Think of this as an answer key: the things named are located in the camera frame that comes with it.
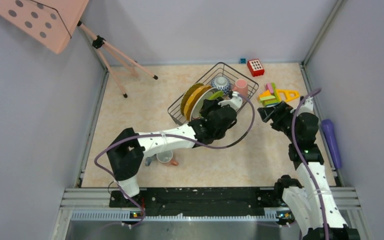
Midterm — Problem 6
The red patterned bowl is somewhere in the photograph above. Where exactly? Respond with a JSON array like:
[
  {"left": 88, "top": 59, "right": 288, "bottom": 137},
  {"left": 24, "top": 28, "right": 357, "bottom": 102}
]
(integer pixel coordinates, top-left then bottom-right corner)
[{"left": 210, "top": 75, "right": 231, "bottom": 96}]

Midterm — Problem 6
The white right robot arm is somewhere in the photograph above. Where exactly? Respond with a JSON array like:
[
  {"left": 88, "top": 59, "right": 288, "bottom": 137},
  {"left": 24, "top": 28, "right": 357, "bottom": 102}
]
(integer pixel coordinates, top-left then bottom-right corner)
[{"left": 257, "top": 101, "right": 361, "bottom": 240}]

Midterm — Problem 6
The grey white mug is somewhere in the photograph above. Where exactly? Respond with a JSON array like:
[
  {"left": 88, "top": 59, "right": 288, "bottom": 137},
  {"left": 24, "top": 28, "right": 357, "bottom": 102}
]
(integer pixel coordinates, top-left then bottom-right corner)
[{"left": 145, "top": 156, "right": 156, "bottom": 167}]

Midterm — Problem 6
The pink tripod stand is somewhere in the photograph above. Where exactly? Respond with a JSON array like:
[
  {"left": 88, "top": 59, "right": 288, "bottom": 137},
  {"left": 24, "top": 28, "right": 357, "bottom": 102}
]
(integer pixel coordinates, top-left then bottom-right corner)
[{"left": 77, "top": 20, "right": 159, "bottom": 98}]

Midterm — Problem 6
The small pink mug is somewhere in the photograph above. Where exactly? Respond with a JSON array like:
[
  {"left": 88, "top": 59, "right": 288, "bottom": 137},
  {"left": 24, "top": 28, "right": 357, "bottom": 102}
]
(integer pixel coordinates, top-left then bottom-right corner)
[{"left": 156, "top": 150, "right": 179, "bottom": 166}]

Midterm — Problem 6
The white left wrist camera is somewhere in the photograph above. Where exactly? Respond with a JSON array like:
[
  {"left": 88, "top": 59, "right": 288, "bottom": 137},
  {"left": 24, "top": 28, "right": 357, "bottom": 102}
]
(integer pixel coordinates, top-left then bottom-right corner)
[{"left": 218, "top": 91, "right": 243, "bottom": 111}]

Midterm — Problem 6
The grey wire dish rack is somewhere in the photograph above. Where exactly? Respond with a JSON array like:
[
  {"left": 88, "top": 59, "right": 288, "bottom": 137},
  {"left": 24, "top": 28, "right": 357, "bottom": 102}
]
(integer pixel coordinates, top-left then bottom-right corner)
[{"left": 167, "top": 62, "right": 259, "bottom": 126}]

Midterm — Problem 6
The large pink mug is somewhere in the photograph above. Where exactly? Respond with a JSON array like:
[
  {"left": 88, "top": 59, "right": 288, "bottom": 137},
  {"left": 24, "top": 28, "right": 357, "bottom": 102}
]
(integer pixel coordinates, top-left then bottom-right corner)
[{"left": 231, "top": 78, "right": 249, "bottom": 98}]

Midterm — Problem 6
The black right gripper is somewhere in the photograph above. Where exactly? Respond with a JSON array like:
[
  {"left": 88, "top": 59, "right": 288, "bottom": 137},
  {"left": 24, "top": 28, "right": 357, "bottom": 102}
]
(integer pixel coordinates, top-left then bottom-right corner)
[{"left": 258, "top": 100, "right": 301, "bottom": 143}]

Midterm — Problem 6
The purple handle tool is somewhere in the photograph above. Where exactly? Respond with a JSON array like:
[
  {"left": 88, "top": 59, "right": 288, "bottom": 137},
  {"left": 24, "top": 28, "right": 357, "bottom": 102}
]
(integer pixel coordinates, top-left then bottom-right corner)
[{"left": 321, "top": 119, "right": 342, "bottom": 169}]

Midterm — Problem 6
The red toy block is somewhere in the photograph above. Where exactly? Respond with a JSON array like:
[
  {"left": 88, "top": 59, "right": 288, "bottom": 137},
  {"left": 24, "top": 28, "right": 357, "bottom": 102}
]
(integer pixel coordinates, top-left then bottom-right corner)
[{"left": 246, "top": 58, "right": 265, "bottom": 77}]

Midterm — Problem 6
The colourful toy block stack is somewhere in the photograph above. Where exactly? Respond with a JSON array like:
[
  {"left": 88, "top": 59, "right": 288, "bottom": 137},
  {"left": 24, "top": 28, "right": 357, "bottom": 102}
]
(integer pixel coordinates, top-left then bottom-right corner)
[{"left": 258, "top": 82, "right": 281, "bottom": 107}]

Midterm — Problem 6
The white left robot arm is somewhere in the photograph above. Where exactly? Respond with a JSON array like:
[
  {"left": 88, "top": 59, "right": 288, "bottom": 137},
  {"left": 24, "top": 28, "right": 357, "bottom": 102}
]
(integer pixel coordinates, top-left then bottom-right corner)
[{"left": 106, "top": 94, "right": 243, "bottom": 207}]

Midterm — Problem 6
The yellow polka dot plate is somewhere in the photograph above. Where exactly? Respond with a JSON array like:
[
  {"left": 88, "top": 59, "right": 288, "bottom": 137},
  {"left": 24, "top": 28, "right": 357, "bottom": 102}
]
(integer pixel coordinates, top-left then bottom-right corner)
[{"left": 184, "top": 85, "right": 212, "bottom": 121}]

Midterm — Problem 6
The white plate teal rim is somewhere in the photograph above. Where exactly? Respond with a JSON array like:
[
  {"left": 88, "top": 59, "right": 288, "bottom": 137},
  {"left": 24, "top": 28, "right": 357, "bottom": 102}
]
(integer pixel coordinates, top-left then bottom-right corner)
[{"left": 188, "top": 88, "right": 218, "bottom": 122}]

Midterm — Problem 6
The yellow triangle toy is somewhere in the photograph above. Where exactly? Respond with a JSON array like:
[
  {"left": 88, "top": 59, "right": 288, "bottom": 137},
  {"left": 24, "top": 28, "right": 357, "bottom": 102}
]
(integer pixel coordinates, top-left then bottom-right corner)
[{"left": 274, "top": 88, "right": 301, "bottom": 102}]

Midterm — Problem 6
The pink dotted board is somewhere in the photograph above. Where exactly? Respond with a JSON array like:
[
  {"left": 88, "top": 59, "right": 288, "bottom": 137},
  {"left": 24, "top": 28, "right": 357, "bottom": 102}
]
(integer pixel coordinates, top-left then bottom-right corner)
[{"left": 0, "top": 0, "right": 89, "bottom": 54}]

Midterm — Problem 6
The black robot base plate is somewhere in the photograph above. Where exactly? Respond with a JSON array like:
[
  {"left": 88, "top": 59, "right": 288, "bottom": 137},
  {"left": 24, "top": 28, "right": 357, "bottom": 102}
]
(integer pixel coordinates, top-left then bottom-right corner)
[{"left": 109, "top": 186, "right": 307, "bottom": 219}]

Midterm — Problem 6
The lime green plate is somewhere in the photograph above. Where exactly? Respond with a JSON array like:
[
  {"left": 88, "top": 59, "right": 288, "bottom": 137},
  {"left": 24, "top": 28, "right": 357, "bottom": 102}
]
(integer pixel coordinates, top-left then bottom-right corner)
[{"left": 208, "top": 90, "right": 224, "bottom": 101}]

